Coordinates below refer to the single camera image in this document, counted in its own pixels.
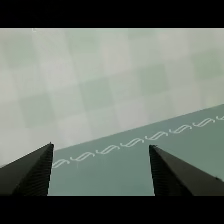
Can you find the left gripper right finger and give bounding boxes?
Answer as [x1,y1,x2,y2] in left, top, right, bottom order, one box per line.
[148,144,224,197]

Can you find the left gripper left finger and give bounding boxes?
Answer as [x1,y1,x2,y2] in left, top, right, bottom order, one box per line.
[0,142,55,197]

